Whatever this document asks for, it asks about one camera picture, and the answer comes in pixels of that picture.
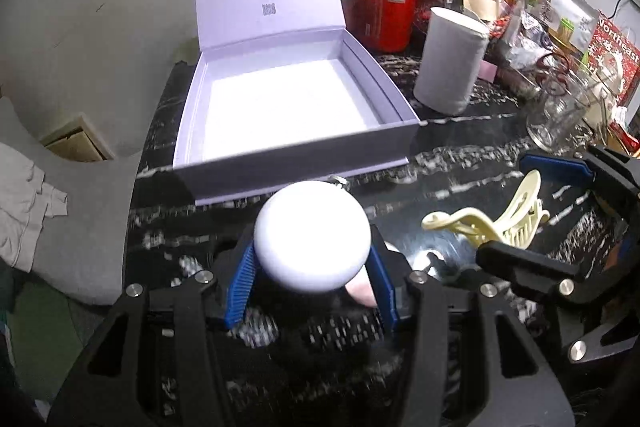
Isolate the framed picture on floor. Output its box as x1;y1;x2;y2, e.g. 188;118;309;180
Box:
40;113;116;162

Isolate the white cloth on chair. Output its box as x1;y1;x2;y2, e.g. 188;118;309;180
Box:
1;143;68;273

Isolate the white round compact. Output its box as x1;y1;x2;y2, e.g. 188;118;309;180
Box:
253;181;371;294

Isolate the green mat on floor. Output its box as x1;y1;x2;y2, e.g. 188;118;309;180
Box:
8;280;92;403

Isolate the black white gingham scrunchie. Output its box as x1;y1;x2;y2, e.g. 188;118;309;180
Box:
170;256;279;349

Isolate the red canister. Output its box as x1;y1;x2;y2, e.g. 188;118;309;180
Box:
354;0;416;53

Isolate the black polka dot scrunchie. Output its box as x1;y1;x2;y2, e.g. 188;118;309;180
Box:
300;312;385;351

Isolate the pink round compact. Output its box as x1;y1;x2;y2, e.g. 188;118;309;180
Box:
345;267;376;308

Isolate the grey cushioned chair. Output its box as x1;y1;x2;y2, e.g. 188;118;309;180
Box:
1;96;141;306

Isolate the pink small box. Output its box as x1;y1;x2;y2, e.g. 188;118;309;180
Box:
477;60;498;83

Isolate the clear glass jar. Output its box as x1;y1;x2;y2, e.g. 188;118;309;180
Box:
526;53;594;152

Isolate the white paper roll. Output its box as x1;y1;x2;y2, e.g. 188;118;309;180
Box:
413;8;489;116

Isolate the cream hair claw clip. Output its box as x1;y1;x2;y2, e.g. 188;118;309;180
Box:
420;169;551;251

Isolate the lavender gift box with lid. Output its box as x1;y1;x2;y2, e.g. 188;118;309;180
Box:
171;0;420;204

